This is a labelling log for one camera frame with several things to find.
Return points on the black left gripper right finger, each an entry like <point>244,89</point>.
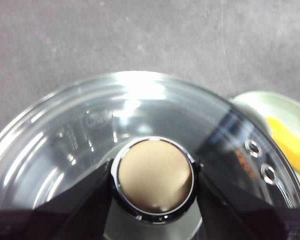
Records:
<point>252,222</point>

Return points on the glass lid with green knob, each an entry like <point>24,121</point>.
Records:
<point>155,175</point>

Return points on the pale green round plate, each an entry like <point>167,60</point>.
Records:
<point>287,110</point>

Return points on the yellow corn cob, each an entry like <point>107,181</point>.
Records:
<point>290,145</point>

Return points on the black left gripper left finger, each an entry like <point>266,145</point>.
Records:
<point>52,222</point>

